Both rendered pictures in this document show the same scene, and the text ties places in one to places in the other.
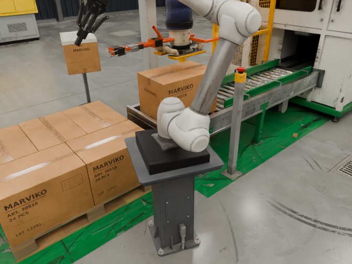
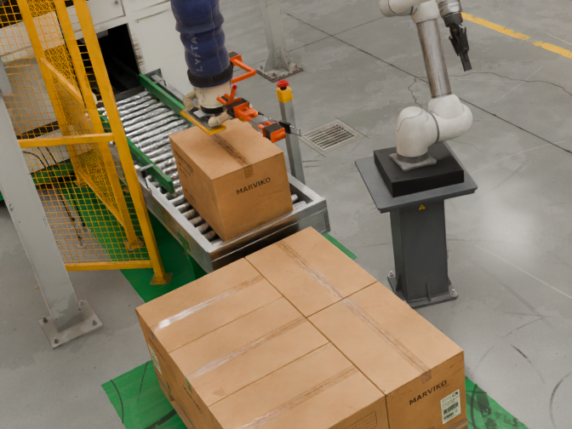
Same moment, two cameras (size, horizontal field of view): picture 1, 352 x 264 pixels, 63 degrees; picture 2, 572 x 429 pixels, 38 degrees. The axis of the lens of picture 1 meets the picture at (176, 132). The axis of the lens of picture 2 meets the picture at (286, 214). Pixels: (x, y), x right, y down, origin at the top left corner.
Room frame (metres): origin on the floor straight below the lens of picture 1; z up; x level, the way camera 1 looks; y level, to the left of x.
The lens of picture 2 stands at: (1.28, 3.66, 2.98)
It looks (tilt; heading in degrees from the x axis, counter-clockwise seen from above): 33 degrees down; 284
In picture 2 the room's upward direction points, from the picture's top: 10 degrees counter-clockwise
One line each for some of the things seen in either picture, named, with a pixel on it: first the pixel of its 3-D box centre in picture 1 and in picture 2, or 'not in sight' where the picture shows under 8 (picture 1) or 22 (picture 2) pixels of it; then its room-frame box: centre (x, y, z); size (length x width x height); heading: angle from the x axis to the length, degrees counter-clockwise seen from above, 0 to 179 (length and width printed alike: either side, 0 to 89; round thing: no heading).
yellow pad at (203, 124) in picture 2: (172, 48); (202, 117); (2.56, 0.02, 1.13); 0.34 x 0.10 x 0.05; 130
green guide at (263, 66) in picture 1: (238, 73); (117, 140); (3.43, -0.78, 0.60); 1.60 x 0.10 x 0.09; 129
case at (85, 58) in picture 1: (80, 51); not in sight; (3.80, 1.22, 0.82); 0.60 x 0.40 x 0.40; 20
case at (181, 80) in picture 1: (178, 92); (231, 175); (2.49, -0.03, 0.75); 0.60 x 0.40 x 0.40; 127
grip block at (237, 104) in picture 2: (155, 42); (237, 107); (2.32, 0.14, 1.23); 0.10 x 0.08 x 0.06; 40
